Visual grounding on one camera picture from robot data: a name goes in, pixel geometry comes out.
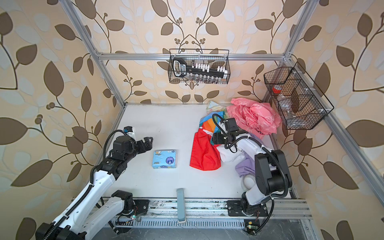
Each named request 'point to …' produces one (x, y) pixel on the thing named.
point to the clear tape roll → (247, 182)
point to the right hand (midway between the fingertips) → (219, 139)
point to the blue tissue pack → (164, 159)
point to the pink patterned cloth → (257, 118)
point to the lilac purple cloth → (247, 165)
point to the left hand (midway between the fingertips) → (146, 139)
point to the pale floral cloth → (212, 106)
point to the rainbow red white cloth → (205, 155)
